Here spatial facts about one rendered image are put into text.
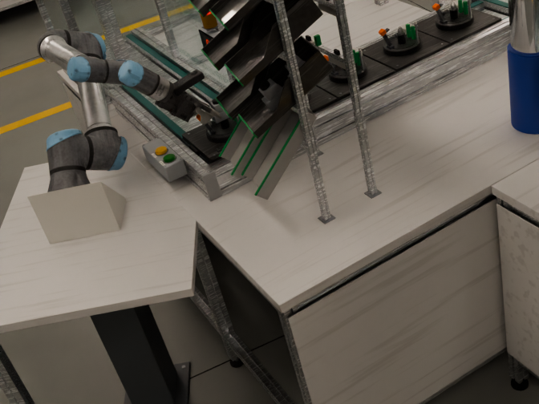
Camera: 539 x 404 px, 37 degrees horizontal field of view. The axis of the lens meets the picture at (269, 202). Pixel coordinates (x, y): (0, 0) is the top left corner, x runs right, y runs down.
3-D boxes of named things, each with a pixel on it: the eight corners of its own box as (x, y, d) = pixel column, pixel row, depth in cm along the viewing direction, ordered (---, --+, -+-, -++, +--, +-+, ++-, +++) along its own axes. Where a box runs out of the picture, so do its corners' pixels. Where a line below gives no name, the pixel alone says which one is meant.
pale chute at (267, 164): (267, 199, 231) (254, 195, 229) (253, 179, 242) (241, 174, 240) (318, 117, 223) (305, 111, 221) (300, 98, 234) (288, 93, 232)
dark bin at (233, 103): (233, 120, 232) (216, 104, 228) (220, 103, 243) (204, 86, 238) (305, 54, 230) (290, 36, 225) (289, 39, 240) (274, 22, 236)
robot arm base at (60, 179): (39, 199, 256) (36, 170, 258) (58, 208, 271) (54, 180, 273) (84, 190, 254) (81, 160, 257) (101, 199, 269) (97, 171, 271)
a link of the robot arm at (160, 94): (154, 71, 256) (164, 78, 250) (165, 77, 259) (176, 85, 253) (142, 91, 257) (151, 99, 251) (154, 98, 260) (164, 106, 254)
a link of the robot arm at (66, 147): (43, 176, 266) (39, 137, 269) (83, 176, 274) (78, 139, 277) (55, 164, 256) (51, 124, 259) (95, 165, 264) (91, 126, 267)
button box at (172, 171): (169, 183, 267) (164, 167, 264) (146, 159, 283) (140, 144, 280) (188, 174, 269) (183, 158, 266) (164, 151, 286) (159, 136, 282)
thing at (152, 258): (-39, 341, 235) (-43, 333, 234) (27, 173, 309) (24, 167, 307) (194, 296, 229) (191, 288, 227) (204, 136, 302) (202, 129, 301)
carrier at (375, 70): (339, 103, 276) (334, 70, 269) (303, 82, 294) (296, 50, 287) (396, 74, 283) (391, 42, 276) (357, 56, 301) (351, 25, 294)
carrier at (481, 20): (451, 47, 290) (448, 15, 283) (410, 31, 309) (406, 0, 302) (502, 22, 298) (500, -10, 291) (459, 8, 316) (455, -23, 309)
